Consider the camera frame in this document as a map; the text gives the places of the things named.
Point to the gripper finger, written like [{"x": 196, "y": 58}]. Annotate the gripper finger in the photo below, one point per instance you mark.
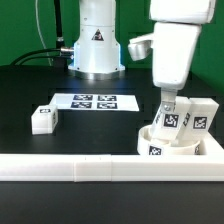
[{"x": 168, "y": 98}]

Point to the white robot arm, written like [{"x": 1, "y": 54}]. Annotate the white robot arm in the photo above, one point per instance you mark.
[{"x": 97, "y": 53}]

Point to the white round stool seat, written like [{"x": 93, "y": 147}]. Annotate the white round stool seat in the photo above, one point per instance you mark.
[{"x": 147, "y": 146}]

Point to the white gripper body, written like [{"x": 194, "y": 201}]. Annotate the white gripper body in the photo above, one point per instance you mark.
[{"x": 173, "y": 47}]

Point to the white L-shaped fence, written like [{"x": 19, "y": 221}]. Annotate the white L-shaped fence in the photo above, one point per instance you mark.
[{"x": 207, "y": 166}]

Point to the white marker sheet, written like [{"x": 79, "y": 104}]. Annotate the white marker sheet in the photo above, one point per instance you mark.
[{"x": 95, "y": 102}]

